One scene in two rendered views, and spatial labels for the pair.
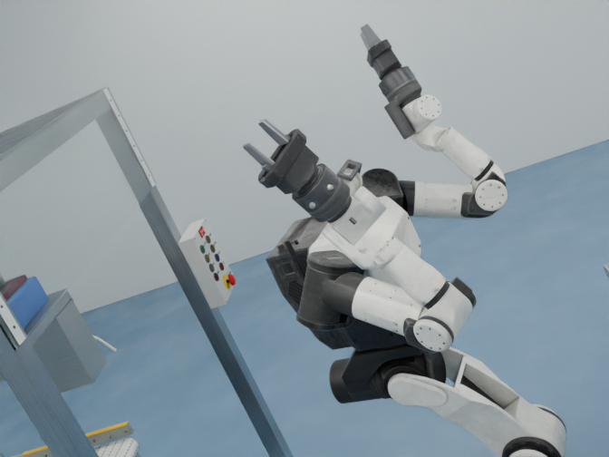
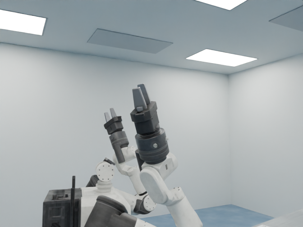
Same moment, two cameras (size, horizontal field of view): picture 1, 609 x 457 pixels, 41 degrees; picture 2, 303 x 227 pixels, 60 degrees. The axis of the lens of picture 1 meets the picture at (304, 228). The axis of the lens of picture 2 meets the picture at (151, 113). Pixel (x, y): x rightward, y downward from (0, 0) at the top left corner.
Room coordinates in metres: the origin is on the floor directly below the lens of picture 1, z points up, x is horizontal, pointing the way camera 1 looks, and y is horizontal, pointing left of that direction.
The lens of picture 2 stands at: (0.93, 0.49, 1.49)
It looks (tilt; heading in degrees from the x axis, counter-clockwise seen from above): 5 degrees up; 315
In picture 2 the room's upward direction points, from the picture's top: straight up
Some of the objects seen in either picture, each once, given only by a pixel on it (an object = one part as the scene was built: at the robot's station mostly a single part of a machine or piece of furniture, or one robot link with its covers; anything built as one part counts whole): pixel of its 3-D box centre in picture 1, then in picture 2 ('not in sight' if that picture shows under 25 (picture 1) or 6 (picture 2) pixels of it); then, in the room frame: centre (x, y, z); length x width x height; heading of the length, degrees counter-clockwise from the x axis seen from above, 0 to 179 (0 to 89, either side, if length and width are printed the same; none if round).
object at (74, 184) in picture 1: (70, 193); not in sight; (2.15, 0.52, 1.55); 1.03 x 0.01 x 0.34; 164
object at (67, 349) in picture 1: (47, 352); not in sight; (2.01, 0.74, 1.22); 0.22 x 0.11 x 0.20; 74
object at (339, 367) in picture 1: (382, 364); not in sight; (1.84, -0.04, 0.88); 0.28 x 0.13 x 0.18; 61
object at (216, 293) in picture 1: (207, 263); not in sight; (2.66, 0.35, 1.05); 0.17 x 0.06 x 0.26; 164
